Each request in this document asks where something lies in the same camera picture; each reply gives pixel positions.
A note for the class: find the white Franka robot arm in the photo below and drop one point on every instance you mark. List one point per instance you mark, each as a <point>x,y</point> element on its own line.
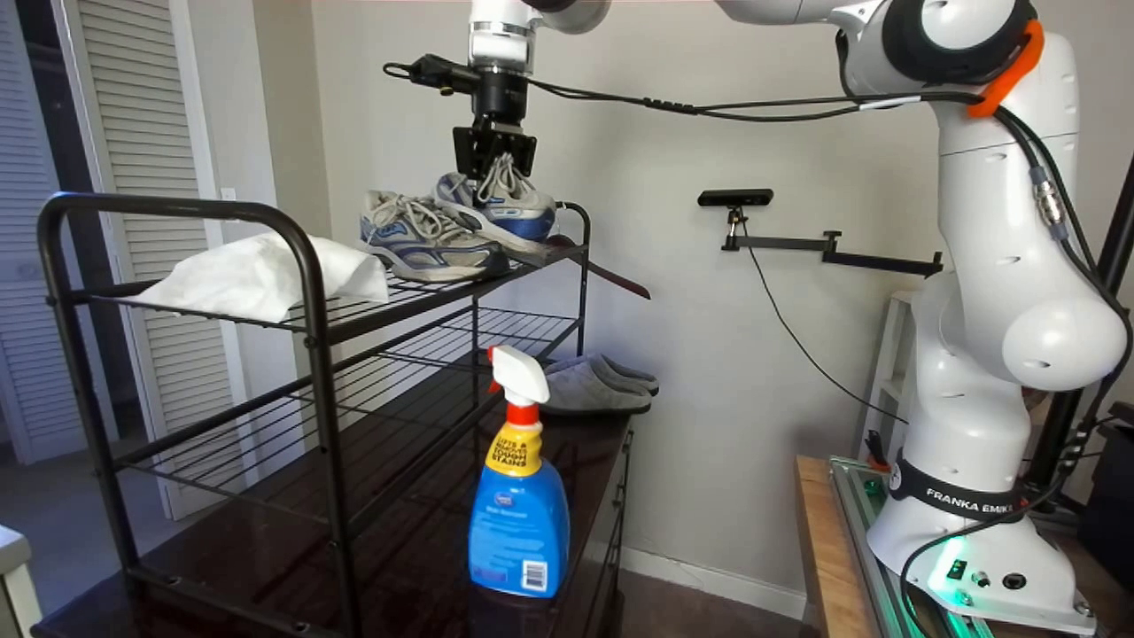
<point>1003,296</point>

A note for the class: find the light wooden robot table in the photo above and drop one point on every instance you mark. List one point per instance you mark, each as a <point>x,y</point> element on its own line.
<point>827,553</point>

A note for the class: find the black upright pole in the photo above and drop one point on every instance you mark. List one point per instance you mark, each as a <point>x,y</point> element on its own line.
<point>1105,271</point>

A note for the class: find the white leaning frame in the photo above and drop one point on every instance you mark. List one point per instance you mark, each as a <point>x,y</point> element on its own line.
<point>889,377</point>

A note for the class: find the grey felt slipper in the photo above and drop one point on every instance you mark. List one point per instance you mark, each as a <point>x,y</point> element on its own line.
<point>624,377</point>
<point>589,390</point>

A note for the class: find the blue spray bottle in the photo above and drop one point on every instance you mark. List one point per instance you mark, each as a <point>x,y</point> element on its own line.
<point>520,518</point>

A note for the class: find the black monitor box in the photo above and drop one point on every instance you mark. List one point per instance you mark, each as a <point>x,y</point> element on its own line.
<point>1112,496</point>

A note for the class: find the white louvered closet door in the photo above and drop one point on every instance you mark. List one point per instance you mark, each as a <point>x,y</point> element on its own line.
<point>154,178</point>

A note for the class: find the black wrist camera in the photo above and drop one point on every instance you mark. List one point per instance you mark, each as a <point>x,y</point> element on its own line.
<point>443,72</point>

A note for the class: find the white furniture corner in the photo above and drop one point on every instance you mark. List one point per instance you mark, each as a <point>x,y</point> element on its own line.
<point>16,585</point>

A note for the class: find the black metal shoe rack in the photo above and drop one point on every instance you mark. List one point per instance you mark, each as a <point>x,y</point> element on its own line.
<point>319,354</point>

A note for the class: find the black camera on boom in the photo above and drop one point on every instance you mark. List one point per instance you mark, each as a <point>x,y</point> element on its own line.
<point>736,196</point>

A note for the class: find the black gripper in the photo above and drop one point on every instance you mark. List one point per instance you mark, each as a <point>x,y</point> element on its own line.
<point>498,117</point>

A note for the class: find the white crumpled cloth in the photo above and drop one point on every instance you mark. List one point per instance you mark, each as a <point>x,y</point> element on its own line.
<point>259,279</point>

